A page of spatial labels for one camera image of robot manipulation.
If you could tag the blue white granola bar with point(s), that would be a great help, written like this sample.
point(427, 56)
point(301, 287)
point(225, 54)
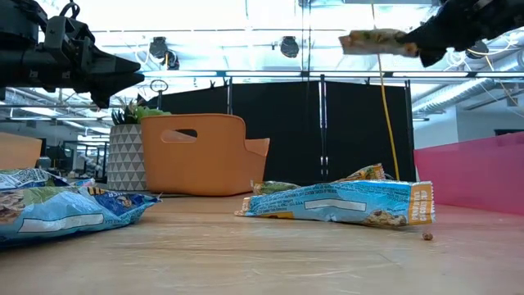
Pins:
point(28, 177)

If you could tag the blue orange-ended granola bar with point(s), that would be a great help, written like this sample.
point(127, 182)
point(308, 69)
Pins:
point(335, 202)

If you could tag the small brown crumb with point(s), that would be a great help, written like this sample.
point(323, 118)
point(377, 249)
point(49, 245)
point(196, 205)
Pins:
point(427, 236)

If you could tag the black partition screen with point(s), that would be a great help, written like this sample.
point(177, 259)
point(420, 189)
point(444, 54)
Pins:
point(266, 131)

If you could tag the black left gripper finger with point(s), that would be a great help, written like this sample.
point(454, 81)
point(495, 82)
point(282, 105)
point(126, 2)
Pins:
point(118, 88)
point(114, 66)

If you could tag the silver ventilation duct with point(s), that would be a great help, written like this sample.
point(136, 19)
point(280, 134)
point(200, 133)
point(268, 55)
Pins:
point(458, 96)

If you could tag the green succulent plant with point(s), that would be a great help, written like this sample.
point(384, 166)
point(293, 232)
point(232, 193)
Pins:
point(147, 111)

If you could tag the white triangle-patterned plant pot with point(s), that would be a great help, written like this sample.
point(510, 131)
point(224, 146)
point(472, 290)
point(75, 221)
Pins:
point(127, 160)

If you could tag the orange plastic bin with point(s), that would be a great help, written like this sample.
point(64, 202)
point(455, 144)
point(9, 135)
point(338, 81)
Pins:
point(204, 160)
point(18, 151)

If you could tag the round black ceiling fixture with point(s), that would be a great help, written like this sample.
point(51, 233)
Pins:
point(479, 51)
point(290, 46)
point(159, 46)

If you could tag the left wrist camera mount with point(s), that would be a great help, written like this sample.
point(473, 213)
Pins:
point(69, 28)

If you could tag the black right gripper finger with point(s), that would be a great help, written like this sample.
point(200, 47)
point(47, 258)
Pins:
point(432, 56)
point(432, 33)

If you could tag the light blue granola bar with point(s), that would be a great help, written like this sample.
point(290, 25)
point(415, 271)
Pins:
point(82, 182)

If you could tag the horizontal overhead metal bar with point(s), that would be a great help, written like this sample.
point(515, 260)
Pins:
point(327, 74)

